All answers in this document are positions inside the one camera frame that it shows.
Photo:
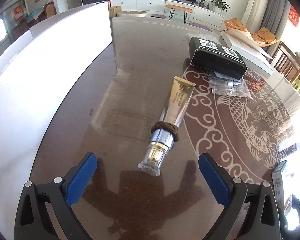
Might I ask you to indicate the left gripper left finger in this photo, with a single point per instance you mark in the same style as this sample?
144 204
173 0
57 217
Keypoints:
32 219

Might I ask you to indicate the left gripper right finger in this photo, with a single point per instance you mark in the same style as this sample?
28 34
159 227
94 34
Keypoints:
262 218

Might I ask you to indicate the blue white medicine box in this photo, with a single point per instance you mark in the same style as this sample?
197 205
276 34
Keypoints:
282 177

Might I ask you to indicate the gold cosmetic tube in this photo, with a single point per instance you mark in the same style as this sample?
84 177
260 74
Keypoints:
165 132

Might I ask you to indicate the large white open box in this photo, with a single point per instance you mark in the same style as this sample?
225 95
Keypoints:
36 74

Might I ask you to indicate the clear plastic bag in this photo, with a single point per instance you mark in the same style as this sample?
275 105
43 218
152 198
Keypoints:
224 85

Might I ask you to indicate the wooden dining chair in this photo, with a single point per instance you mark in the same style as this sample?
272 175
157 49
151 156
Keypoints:
286 63

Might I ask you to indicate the flat white box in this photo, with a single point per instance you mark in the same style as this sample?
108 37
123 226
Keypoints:
254 57

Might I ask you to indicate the black rectangular box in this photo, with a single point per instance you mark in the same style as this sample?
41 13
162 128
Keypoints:
211 56

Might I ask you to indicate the orange lounge chair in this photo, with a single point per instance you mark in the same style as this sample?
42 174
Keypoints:
261 38

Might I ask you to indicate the white standing air conditioner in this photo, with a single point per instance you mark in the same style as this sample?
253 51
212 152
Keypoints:
254 14

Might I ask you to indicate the far dining table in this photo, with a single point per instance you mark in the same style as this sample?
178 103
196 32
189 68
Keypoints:
34 15

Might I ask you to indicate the purple floor mat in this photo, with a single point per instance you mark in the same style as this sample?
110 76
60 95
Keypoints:
198 25

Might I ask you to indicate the red paper window decoration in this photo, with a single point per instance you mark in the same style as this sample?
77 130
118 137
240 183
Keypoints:
293 16

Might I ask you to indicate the white tv cabinet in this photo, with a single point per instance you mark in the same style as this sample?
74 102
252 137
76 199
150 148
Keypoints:
199 15

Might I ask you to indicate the grey curtain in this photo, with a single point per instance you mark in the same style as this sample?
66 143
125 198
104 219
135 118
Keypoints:
273 14

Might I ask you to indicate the green potted plant right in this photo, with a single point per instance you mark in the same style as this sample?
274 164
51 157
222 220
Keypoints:
220 5

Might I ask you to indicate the cardboard box on floor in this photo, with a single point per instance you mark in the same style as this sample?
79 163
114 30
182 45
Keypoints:
113 11

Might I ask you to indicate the wooden bench hairpin legs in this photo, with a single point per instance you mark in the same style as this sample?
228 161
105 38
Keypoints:
173 8

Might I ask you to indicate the small potted plant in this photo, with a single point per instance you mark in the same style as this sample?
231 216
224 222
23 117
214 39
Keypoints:
202 3

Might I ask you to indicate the round beige floor mat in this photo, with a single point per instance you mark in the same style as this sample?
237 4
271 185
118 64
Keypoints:
132 13

